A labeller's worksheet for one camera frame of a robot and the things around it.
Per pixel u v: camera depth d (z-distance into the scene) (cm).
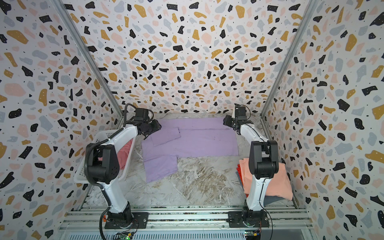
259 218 68
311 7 72
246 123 69
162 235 70
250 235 71
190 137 109
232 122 87
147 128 83
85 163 83
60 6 69
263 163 53
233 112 92
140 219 74
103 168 50
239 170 88
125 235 70
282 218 76
